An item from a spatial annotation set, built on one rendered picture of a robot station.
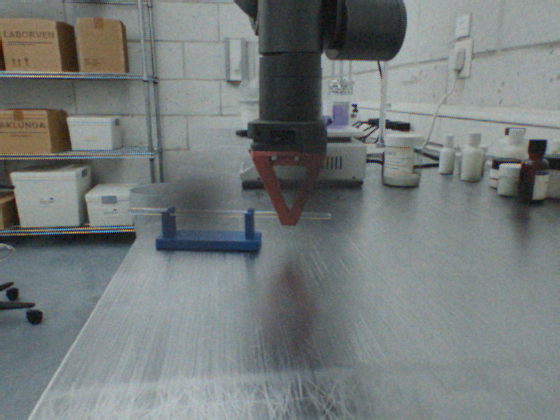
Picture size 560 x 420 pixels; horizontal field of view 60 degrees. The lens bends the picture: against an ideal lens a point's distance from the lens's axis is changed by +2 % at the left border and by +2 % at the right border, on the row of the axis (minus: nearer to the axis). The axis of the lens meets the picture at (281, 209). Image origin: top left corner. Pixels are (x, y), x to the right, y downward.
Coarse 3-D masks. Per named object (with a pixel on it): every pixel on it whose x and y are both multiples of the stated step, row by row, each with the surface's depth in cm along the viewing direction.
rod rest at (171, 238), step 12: (168, 216) 46; (168, 228) 46; (252, 228) 46; (156, 240) 46; (168, 240) 45; (180, 240) 45; (192, 240) 45; (204, 240) 45; (216, 240) 45; (228, 240) 45; (240, 240) 45; (252, 240) 45
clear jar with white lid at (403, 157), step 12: (396, 144) 74; (408, 144) 73; (420, 144) 74; (384, 156) 77; (396, 156) 74; (408, 156) 74; (420, 156) 75; (384, 168) 77; (396, 168) 75; (408, 168) 74; (420, 168) 76; (384, 180) 77; (396, 180) 75; (408, 180) 75; (420, 180) 76
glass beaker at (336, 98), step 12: (324, 84) 74; (336, 84) 73; (348, 84) 74; (324, 96) 75; (336, 96) 74; (348, 96) 75; (324, 108) 75; (336, 108) 74; (348, 108) 75; (336, 120) 75; (348, 120) 76
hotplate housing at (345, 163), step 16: (336, 144) 74; (352, 144) 74; (336, 160) 74; (352, 160) 74; (368, 160) 83; (240, 176) 75; (256, 176) 74; (288, 176) 74; (304, 176) 75; (320, 176) 75; (336, 176) 75; (352, 176) 75
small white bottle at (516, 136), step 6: (510, 132) 77; (516, 132) 76; (522, 132) 76; (510, 138) 77; (516, 138) 76; (522, 138) 76; (510, 144) 77; (516, 144) 76; (504, 150) 77; (510, 150) 76; (516, 150) 76; (522, 150) 76; (504, 156) 77; (510, 156) 76; (516, 156) 76; (522, 156) 76
